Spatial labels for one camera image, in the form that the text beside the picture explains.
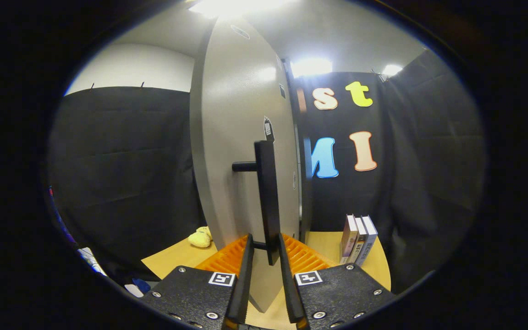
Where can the white spine book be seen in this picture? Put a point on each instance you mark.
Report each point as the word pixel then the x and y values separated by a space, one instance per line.
pixel 359 243

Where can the grey blue book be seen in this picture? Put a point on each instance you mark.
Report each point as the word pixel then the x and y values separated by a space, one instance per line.
pixel 369 238

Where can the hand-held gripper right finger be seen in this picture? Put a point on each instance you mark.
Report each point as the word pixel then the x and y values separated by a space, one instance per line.
pixel 286 279

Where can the yellow plush toy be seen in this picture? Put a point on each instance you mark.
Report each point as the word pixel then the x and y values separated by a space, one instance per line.
pixel 200 237

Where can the small ceiling light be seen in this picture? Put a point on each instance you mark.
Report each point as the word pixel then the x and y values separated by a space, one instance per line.
pixel 310 67

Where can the large ceiling light panel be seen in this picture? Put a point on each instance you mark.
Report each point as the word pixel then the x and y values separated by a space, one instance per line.
pixel 232 7

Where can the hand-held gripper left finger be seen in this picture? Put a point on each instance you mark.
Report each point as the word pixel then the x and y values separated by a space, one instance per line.
pixel 244 279

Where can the black backdrop cloth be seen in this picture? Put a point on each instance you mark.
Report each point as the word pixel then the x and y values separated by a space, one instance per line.
pixel 122 160

